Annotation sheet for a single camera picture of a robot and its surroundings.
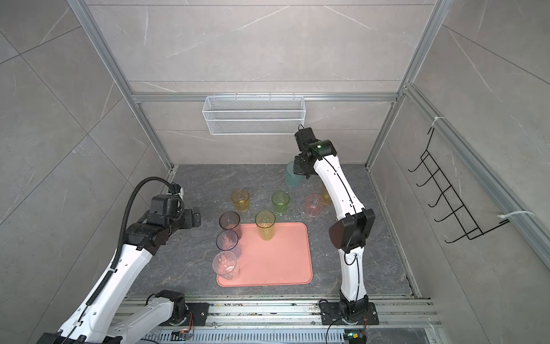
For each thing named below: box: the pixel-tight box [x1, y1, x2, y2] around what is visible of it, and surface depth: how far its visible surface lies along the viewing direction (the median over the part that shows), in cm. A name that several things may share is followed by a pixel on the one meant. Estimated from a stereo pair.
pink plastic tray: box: [216, 222, 313, 287], surface depth 89 cm
